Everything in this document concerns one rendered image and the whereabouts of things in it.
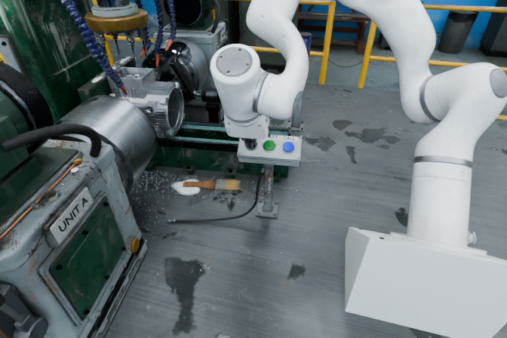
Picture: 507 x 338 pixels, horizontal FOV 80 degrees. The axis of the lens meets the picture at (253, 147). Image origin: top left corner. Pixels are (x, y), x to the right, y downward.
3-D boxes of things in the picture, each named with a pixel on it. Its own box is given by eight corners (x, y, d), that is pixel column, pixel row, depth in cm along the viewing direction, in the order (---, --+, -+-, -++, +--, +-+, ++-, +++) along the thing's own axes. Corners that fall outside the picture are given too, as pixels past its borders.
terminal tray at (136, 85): (112, 97, 103) (106, 77, 99) (127, 85, 112) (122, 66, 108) (145, 99, 102) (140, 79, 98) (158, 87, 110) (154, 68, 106)
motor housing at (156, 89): (117, 141, 109) (102, 93, 98) (140, 115, 124) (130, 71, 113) (170, 145, 106) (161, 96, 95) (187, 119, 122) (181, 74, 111)
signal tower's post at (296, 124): (286, 130, 138) (293, 35, 114) (287, 121, 144) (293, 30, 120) (304, 131, 137) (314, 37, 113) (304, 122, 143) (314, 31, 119)
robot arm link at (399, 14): (466, 127, 69) (408, 135, 85) (491, 98, 73) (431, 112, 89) (350, -69, 62) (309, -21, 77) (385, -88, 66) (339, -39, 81)
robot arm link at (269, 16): (339, 2, 64) (290, 130, 57) (268, -13, 67) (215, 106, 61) (345, -33, 55) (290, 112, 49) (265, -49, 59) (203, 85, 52)
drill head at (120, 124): (16, 241, 73) (-41, 161, 59) (99, 154, 103) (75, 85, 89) (112, 254, 71) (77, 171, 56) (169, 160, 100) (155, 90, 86)
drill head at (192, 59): (138, 112, 127) (124, 53, 113) (173, 76, 160) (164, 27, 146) (195, 117, 124) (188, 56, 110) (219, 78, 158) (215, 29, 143)
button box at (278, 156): (238, 161, 85) (236, 155, 80) (241, 139, 88) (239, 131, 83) (299, 167, 83) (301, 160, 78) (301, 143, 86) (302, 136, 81)
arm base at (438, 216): (462, 248, 76) (468, 176, 79) (507, 261, 58) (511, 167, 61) (383, 233, 81) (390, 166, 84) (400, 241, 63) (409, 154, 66)
